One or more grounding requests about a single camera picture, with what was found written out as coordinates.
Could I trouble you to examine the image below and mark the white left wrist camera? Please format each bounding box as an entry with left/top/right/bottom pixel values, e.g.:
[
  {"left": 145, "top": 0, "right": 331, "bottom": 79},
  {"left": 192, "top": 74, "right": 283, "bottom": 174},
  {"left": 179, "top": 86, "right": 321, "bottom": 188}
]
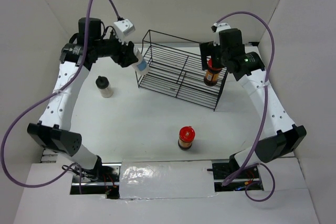
[{"left": 113, "top": 19, "right": 135, "bottom": 42}]

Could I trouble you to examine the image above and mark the clear jar black lid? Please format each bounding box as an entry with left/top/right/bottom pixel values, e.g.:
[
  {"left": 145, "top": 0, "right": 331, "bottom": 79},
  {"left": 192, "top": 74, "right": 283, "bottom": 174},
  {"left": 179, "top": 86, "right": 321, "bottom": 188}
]
[{"left": 95, "top": 76, "right": 113, "bottom": 98}]

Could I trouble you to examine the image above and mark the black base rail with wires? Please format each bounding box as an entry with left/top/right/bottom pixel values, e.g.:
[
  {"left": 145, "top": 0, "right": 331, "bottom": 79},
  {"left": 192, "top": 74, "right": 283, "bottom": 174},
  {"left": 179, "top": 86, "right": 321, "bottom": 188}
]
[{"left": 70, "top": 161, "right": 263, "bottom": 200}]

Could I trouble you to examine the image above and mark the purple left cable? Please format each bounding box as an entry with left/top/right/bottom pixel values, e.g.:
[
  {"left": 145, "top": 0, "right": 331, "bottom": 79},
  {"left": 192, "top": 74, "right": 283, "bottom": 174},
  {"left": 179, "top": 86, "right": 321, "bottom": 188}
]
[{"left": 0, "top": 0, "right": 123, "bottom": 188}]

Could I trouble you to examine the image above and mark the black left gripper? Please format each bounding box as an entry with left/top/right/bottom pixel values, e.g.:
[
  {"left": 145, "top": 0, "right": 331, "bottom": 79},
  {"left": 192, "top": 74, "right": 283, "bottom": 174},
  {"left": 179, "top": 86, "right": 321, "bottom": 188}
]
[{"left": 93, "top": 29, "right": 138, "bottom": 68}]

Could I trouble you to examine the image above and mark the clear jar white beads silver lid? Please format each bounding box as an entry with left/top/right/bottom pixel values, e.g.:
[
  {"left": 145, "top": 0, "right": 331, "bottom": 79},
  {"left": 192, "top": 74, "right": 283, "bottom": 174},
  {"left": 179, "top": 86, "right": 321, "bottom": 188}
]
[{"left": 132, "top": 47, "right": 150, "bottom": 76}]

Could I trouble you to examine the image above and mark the red lid sauce jar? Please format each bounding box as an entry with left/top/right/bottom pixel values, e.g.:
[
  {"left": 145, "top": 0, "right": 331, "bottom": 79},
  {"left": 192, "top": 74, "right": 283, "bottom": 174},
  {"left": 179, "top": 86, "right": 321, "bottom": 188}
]
[
  {"left": 204, "top": 58, "right": 222, "bottom": 87},
  {"left": 178, "top": 126, "right": 196, "bottom": 150}
]

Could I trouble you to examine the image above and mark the black wire rack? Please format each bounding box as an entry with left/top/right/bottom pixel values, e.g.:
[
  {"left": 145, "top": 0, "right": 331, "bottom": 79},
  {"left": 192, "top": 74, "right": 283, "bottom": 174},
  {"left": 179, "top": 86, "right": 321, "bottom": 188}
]
[{"left": 135, "top": 29, "right": 228, "bottom": 111}]

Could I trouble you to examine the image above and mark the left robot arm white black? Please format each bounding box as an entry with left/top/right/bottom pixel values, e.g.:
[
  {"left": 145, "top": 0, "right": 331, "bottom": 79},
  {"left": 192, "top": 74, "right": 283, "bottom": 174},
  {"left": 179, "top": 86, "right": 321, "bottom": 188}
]
[{"left": 27, "top": 18, "right": 138, "bottom": 182}]

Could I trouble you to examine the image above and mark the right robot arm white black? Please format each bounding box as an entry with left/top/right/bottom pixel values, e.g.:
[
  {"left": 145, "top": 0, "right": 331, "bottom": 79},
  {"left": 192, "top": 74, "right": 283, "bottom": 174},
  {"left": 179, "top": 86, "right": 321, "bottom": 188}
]
[{"left": 200, "top": 24, "right": 307, "bottom": 178}]

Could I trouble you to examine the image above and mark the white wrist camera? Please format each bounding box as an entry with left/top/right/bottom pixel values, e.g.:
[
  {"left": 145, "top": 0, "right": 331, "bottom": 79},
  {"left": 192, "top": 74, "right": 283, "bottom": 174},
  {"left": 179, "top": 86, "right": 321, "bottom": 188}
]
[
  {"left": 211, "top": 23, "right": 231, "bottom": 46},
  {"left": 113, "top": 19, "right": 135, "bottom": 42}
]

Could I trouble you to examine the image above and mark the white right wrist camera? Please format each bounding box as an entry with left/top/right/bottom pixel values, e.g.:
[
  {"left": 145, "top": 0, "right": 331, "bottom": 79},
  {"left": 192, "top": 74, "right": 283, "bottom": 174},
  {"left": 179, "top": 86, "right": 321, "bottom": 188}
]
[{"left": 211, "top": 23, "right": 231, "bottom": 46}]

